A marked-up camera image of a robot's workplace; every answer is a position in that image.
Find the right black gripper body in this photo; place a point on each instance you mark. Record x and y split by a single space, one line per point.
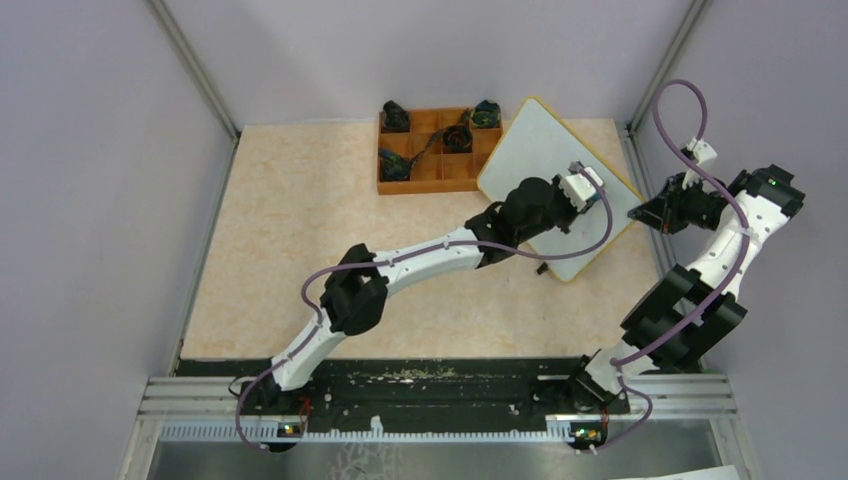
686 207

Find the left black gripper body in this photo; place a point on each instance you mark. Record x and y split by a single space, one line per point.
559 214

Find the yellow framed whiteboard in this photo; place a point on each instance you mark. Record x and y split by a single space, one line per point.
540 144

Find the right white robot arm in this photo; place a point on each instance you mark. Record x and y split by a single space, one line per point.
692 307

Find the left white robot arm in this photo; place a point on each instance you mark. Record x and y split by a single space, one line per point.
358 287

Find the dark rolled cloth centre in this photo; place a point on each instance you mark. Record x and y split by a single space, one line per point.
457 139

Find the dark rolled cloth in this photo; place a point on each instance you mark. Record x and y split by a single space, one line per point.
485 115
393 166
395 119
457 139

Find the dark rolled cloth top right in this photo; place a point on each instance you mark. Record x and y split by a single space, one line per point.
485 115

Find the orange compartment tray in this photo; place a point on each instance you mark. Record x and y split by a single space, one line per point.
433 171

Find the dark rolled cloth top left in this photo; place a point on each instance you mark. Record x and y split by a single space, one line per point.
395 119

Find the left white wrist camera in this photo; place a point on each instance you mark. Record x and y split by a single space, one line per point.
581 187

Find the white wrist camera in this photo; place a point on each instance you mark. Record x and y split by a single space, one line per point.
703 155
581 187

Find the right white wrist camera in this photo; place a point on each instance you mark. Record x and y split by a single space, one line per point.
703 155

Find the right aluminium corner post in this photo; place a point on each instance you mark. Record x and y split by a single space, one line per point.
671 57

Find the aluminium corner post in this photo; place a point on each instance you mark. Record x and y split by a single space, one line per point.
671 57
194 67

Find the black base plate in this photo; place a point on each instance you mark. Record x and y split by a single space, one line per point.
439 396

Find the left aluminium corner post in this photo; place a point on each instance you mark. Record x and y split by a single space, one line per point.
194 67

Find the aluminium front rail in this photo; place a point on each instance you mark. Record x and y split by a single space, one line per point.
201 409

